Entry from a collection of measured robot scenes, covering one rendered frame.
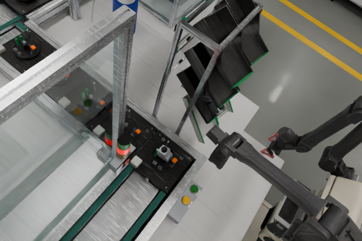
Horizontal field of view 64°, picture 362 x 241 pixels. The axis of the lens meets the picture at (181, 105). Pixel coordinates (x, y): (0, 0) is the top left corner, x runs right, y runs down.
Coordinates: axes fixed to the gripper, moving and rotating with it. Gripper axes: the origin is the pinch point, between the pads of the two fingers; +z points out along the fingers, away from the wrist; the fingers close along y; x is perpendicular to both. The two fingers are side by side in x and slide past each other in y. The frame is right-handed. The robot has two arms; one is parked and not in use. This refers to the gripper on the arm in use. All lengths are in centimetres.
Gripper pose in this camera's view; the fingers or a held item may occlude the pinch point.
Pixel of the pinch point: (214, 161)
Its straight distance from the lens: 129.6
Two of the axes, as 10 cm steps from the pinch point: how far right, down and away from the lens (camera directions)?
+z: -2.2, 4.7, 8.5
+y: -5.9, 6.4, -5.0
